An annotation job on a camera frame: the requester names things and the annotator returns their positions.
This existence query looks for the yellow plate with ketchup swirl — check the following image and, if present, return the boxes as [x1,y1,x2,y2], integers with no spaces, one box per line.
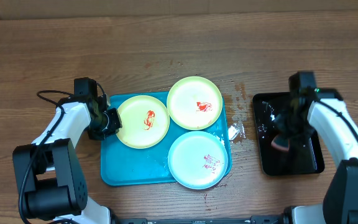
[117,95,170,149]

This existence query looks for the yellow-green plate with red stain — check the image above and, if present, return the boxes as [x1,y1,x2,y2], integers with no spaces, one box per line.
[167,76,223,131]

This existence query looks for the light blue plate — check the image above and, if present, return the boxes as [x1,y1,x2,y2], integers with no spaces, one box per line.
[168,131,229,190]

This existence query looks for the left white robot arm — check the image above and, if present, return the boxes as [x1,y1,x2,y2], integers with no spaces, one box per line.
[12,77,122,223]

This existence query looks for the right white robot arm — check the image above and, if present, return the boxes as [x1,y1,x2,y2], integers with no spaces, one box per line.
[271,72,358,224]

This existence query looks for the black water tray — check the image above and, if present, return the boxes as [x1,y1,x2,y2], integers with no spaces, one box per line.
[252,92,325,176]

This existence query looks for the teal plastic tray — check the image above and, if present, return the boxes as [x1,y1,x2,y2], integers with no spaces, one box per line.
[101,91,232,186]

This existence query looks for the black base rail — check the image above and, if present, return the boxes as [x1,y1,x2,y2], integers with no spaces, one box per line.
[117,215,291,224]

